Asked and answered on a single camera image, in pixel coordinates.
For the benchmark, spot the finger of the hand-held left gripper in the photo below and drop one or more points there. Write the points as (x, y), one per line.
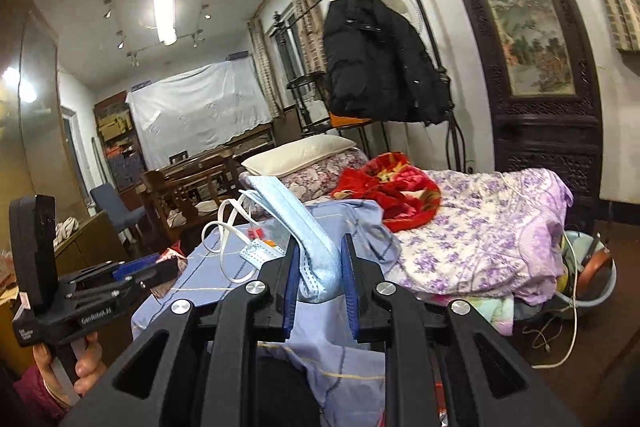
(145, 283)
(132, 268)

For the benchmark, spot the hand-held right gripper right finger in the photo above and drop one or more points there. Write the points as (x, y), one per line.
(350, 294)

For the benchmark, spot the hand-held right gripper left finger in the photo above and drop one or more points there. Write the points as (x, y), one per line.
(289, 294)

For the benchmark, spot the light blue face mask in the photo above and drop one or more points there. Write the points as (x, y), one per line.
(310, 237)

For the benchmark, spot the person's left forearm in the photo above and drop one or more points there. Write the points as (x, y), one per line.
(35, 394)

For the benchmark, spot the person's left hand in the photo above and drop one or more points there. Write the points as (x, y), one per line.
(90, 364)

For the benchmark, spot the crumpled white cloth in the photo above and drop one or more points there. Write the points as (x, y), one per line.
(66, 228)

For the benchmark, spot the low wooden cabinet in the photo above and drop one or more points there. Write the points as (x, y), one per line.
(95, 242)

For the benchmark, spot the light blue bed sheet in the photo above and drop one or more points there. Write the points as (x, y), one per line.
(200, 272)

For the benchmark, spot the blue chair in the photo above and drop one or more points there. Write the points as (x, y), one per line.
(117, 207)

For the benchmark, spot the small orange packet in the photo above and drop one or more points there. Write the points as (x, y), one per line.
(262, 237)

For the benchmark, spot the wooden chair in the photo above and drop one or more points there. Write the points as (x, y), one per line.
(160, 202)

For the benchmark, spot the red floral blanket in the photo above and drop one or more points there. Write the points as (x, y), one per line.
(395, 192)

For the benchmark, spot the wooden table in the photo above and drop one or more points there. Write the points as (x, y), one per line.
(210, 179)

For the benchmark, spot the dark floral pillow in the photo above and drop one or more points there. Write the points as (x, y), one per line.
(325, 174)

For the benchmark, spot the purple floral quilt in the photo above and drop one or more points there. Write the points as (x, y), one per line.
(475, 232)

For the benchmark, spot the white pillow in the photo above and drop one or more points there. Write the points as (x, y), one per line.
(300, 154)

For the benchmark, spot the shelf of cardboard boxes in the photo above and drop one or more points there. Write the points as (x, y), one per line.
(112, 127)

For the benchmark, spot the pale green floral bedding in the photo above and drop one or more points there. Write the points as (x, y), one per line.
(492, 312)

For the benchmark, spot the orange cloth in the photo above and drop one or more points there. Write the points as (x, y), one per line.
(350, 121)

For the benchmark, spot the white cover cloth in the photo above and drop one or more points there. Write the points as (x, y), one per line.
(200, 107)

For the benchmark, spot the black metal stand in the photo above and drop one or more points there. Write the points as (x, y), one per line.
(307, 82)

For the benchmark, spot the black puffer jacket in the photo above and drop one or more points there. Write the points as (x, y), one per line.
(380, 62)

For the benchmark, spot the brown basin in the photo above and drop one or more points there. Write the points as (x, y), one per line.
(595, 264)

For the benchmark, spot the carved dark wooden screen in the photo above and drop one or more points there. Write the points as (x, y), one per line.
(545, 142)

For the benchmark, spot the light blue basin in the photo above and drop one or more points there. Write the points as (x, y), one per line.
(600, 292)

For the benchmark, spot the ceiling tube light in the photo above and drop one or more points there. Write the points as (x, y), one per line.
(165, 12)

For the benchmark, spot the patterned beige curtain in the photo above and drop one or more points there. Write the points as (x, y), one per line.
(302, 17)

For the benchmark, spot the standing fan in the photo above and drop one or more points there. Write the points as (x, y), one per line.
(407, 7)

